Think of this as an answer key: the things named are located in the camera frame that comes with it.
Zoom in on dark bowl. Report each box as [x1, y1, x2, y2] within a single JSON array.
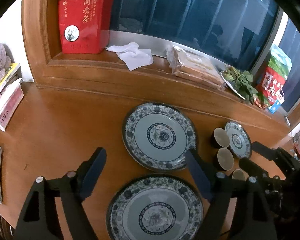
[[210, 127, 230, 148], [215, 148, 234, 171], [231, 168, 246, 181]]

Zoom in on small blue floral plate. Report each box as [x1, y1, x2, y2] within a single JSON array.
[[225, 121, 252, 159]]

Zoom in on large blue floral plate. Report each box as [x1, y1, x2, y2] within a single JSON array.
[[106, 174, 204, 240]]

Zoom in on medium blue floral plate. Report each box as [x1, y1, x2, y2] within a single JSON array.
[[122, 102, 198, 172]]

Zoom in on blue white milk carton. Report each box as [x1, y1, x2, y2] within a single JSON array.
[[268, 90, 285, 114]]

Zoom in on green leafy vegetables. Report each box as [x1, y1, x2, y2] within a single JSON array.
[[222, 66, 257, 103]]

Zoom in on red green snack bag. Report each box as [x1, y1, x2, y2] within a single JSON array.
[[254, 44, 292, 109]]

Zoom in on stack of books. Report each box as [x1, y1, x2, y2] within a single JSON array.
[[0, 63, 24, 132]]

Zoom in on white plate with greens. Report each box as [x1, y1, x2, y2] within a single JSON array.
[[220, 71, 245, 100]]

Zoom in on wrapped brown packages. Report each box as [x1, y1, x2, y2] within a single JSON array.
[[166, 46, 225, 90]]

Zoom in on white crumpled tissue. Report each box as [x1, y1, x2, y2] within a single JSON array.
[[106, 42, 153, 71]]

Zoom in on red tea box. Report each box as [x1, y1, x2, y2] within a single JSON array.
[[58, 0, 113, 54]]

